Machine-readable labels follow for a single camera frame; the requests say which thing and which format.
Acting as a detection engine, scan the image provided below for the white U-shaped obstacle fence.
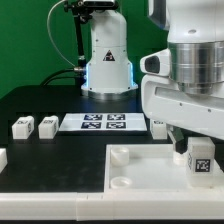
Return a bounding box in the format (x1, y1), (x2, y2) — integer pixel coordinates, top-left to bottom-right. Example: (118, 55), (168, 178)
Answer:
(0, 147), (224, 222)

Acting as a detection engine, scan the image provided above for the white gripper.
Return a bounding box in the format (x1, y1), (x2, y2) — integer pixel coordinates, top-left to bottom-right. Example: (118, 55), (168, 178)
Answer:
(140, 49), (224, 154)

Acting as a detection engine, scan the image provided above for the black cable bundle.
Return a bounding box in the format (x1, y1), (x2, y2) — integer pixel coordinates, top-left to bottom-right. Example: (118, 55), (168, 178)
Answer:
(40, 68), (84, 86)

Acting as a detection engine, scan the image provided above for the grey cable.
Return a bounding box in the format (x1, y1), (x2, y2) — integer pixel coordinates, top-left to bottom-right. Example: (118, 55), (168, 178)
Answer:
(46, 0), (81, 69)

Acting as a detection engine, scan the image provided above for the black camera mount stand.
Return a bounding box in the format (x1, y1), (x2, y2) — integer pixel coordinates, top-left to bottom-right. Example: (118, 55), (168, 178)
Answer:
(64, 0), (118, 86)

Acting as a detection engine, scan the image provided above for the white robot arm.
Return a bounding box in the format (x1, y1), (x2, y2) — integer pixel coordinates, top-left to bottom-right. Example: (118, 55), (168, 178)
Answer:
(82, 0), (224, 140)

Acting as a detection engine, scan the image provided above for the white sheet with fiducial markers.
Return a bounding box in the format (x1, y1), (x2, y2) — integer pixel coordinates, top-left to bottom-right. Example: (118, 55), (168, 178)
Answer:
(59, 113), (147, 132)

